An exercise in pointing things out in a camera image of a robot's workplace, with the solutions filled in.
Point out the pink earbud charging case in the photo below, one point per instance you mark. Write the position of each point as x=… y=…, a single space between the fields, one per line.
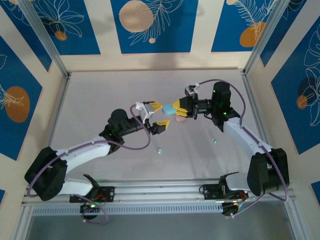
x=180 y=119

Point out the light blue earbud charging case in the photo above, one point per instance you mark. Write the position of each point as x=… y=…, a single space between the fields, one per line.
x=168 y=109

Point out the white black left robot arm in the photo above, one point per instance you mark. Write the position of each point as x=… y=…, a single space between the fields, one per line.
x=82 y=152

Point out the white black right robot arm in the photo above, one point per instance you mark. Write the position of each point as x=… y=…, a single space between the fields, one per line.
x=240 y=135

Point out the black controller board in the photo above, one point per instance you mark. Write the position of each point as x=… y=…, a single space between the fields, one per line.
x=90 y=207
x=231 y=210

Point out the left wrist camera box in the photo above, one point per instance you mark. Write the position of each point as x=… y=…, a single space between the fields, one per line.
x=150 y=112

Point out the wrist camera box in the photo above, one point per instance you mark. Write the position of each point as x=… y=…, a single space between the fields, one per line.
x=190 y=91
x=150 y=112

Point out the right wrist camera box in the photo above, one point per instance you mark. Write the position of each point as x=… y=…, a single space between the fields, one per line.
x=190 y=91

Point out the aluminium table side rail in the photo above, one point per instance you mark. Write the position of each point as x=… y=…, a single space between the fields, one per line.
x=58 y=112
x=250 y=95

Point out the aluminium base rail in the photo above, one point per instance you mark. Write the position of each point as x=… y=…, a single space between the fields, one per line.
x=160 y=192

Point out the aluminium frame post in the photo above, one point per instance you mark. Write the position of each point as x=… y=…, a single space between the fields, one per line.
x=43 y=32
x=268 y=37

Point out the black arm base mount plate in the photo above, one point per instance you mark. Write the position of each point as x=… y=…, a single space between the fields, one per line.
x=210 y=191
x=107 y=193

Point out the aluminium frame leg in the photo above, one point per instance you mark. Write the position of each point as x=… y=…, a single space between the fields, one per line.
x=296 y=222
x=21 y=225

